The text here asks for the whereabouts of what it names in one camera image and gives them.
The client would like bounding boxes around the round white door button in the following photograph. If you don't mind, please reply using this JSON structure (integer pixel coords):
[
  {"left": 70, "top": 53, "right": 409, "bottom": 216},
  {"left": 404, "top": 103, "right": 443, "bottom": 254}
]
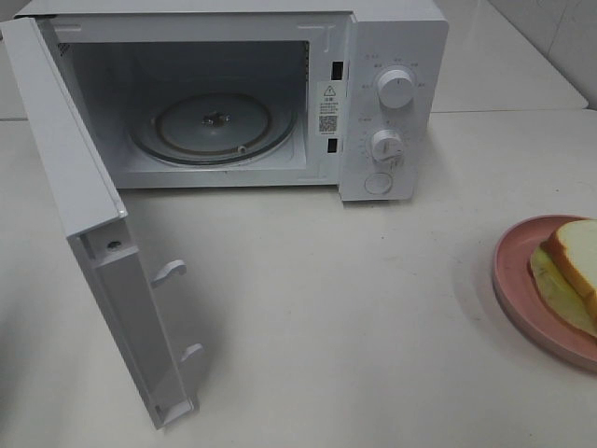
[{"left": 364, "top": 173, "right": 393, "bottom": 195}]

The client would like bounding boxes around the pink round plate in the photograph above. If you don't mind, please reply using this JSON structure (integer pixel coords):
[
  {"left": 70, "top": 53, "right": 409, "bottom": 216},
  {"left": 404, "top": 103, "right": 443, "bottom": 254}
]
[{"left": 492, "top": 215, "right": 596, "bottom": 373}]

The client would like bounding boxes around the sandwich with lettuce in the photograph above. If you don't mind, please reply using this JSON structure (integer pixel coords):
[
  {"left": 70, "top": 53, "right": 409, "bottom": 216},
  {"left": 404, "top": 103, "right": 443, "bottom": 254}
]
[{"left": 530, "top": 219, "right": 596, "bottom": 338}]

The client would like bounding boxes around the glass microwave turntable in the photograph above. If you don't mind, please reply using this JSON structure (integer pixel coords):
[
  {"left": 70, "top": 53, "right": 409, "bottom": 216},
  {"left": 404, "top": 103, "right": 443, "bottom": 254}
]
[{"left": 129, "top": 91, "right": 298, "bottom": 167}]

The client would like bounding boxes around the white warning sticker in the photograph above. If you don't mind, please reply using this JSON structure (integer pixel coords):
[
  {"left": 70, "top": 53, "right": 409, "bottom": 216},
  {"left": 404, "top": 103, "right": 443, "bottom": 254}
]
[{"left": 316, "top": 80, "right": 344, "bottom": 135}]

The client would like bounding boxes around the white microwave oven body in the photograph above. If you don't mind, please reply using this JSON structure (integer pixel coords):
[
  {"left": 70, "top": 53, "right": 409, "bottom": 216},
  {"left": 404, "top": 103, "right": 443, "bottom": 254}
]
[{"left": 10, "top": 1, "right": 449, "bottom": 202}]

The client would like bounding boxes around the upper white power knob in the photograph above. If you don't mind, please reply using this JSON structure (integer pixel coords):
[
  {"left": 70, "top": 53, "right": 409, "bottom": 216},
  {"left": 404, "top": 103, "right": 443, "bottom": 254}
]
[{"left": 377, "top": 67, "right": 415, "bottom": 109}]

